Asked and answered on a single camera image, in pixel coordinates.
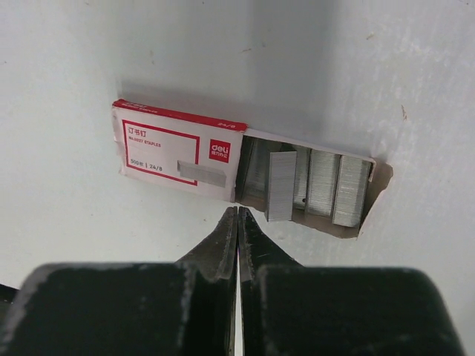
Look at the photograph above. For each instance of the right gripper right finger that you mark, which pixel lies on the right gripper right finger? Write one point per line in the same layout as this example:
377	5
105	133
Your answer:
290	309

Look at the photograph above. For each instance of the red white staple box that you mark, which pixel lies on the red white staple box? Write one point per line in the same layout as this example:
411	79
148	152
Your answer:
334	191

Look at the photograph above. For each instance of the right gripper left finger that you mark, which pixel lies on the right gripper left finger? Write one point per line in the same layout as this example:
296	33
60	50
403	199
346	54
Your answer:
182	308

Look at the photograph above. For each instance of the staple strip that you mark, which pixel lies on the staple strip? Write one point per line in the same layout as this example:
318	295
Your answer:
280	182

